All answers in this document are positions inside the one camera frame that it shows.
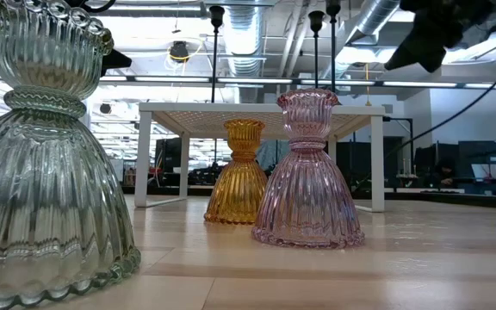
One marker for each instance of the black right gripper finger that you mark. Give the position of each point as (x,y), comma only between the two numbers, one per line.
(420,53)

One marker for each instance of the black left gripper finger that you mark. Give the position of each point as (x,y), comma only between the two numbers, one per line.
(116,62)

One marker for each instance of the amber ribbed glass candle holder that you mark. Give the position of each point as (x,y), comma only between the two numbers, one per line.
(237,185)

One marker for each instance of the pink ribbed glass candle holder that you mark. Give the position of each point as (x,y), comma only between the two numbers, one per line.
(308,194)

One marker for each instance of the clear ribbed glass candle holder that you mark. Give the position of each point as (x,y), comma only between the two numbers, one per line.
(45,194)

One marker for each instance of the white perforated riser shelf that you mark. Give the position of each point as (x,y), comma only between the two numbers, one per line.
(187,108)

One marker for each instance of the dark computer monitor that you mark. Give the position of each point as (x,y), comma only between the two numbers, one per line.
(480,153)

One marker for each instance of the person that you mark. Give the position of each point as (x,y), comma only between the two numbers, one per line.
(444,174)

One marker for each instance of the long ceiling light strip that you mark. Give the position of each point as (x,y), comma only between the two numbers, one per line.
(252,80)

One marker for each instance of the blue grey cloth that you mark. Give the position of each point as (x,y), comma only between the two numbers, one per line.
(276,153)

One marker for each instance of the silver spiral ceiling duct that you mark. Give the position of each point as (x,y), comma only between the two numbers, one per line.
(373,17)
(243,39)

